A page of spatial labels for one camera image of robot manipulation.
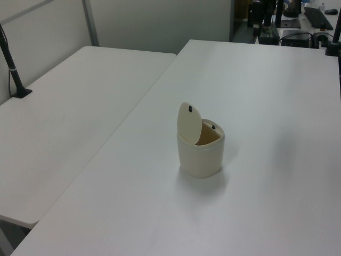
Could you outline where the thin cable along pole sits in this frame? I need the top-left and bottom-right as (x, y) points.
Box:
(7, 69), (14, 97)

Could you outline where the black clamped pole stand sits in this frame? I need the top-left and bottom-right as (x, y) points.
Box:
(324, 13), (341, 57)

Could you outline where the cream round bin lid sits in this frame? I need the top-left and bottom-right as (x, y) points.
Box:
(176, 101), (203, 146)

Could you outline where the grey aluminium partition post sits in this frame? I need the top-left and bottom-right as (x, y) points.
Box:
(82, 0), (100, 47)

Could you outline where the black computer keyboard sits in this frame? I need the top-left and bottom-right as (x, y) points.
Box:
(303, 6), (335, 30)

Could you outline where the black electronics box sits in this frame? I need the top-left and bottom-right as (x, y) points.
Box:
(279, 29), (313, 49)

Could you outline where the black camera pole with base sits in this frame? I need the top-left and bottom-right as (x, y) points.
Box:
(0, 23), (34, 99)

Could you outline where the black upright stand pole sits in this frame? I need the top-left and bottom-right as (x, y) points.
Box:
(263, 0), (273, 28)
(275, 0), (283, 28)

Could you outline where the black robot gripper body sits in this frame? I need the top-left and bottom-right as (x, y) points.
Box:
(250, 1), (264, 30)

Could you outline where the black flat desk pad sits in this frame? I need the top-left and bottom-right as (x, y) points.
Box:
(279, 19), (302, 29)

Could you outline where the black stand base block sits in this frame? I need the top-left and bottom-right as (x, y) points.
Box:
(258, 26), (281, 45)

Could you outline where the cream plastic trash bin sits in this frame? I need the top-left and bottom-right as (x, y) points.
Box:
(176, 118), (226, 179)

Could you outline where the white side table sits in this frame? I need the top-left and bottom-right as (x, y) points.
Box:
(0, 45), (178, 225)

